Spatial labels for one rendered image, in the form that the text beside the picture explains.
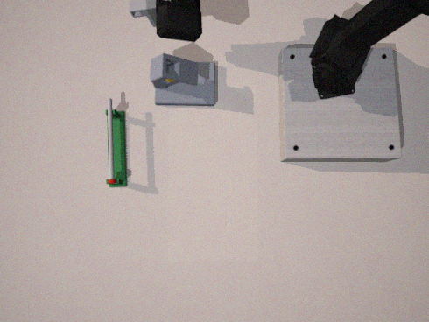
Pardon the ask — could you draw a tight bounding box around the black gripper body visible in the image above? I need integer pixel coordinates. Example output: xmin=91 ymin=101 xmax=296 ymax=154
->
xmin=156 ymin=0 xmax=202 ymax=42

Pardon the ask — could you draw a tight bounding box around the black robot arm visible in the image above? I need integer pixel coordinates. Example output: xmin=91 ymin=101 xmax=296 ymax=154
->
xmin=309 ymin=0 xmax=429 ymax=100

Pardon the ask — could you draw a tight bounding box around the grey pin with red cap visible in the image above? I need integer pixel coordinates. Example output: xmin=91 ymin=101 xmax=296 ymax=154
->
xmin=108 ymin=98 xmax=116 ymax=184

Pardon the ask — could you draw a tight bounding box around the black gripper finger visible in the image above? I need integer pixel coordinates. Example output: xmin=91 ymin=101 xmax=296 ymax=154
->
xmin=156 ymin=0 xmax=167 ymax=14

